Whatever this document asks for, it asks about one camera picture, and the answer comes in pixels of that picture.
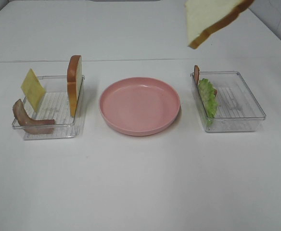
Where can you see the right clear plastic tray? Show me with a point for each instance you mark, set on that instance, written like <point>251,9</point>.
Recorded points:
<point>237,110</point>

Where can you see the white bread slice brown crust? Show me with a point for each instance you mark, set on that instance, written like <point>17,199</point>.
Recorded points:
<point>205,17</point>

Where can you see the upright bread slice left tray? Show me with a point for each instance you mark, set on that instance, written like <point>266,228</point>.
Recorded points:
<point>74,79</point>

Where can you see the pale pink bacon strip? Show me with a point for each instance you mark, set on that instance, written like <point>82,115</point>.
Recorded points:
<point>24,120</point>

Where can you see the yellow cheese slice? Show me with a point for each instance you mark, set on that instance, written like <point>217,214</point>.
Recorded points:
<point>32,89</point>

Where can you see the pink round plate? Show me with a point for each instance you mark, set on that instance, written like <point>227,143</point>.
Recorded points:
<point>139,106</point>

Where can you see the clear plastic tray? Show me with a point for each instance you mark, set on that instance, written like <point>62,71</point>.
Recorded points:
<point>237,110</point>
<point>54,105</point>

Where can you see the reddish brown bacon strip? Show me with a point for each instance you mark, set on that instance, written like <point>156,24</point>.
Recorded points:
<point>196,77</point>

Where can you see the left clear plastic tray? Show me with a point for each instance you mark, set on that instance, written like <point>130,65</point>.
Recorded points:
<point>54,105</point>

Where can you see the green lettuce leaf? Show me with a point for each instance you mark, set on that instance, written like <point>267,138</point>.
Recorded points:
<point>208,96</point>

